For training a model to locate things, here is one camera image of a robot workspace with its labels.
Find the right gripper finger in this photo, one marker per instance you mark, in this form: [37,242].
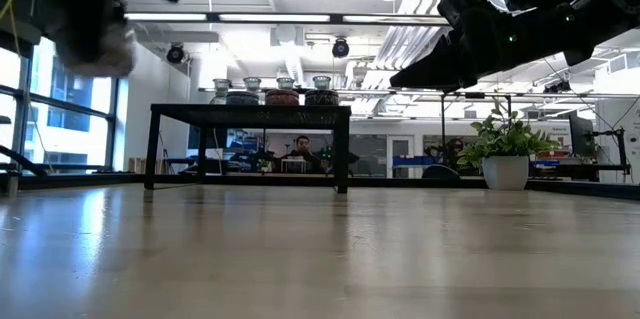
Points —
[445,69]

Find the pink patterned round tin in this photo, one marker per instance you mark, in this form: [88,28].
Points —
[281,97]

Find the blue white patterned round tin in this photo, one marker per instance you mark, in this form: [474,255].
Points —
[242,98]

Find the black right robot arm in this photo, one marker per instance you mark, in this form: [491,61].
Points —
[600,14]

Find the person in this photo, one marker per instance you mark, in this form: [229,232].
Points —
[302,151]
[452,151]

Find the black office chair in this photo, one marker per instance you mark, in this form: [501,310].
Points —
[439,173]

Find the black ceiling spotlight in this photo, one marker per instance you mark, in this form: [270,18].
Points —
[175,53]
[340,48]

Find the green plant in white pot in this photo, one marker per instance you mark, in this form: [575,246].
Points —
[505,171]

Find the black computer monitor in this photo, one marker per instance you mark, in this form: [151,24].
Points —
[580,134]

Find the overhead LED light bar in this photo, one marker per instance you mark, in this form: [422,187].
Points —
[275,17]

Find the black perforated metal shelf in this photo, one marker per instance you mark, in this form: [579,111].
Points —
[250,115]

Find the black aluminium rig frame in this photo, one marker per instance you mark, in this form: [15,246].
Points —
[75,181]

